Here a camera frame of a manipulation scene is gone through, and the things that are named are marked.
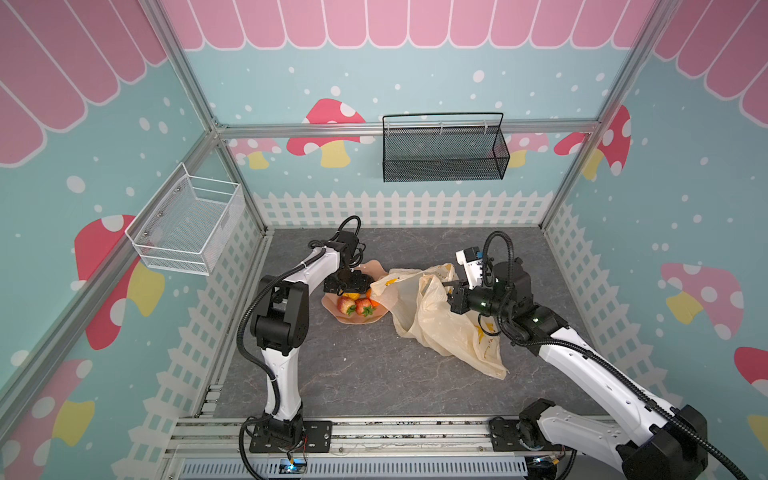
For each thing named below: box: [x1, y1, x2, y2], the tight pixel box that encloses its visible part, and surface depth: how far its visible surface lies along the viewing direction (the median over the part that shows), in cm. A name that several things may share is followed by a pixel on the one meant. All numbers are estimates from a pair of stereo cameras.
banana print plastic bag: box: [370, 264, 509, 380], surface depth 76 cm
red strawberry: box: [355, 298, 376, 317], surface depth 94 cm
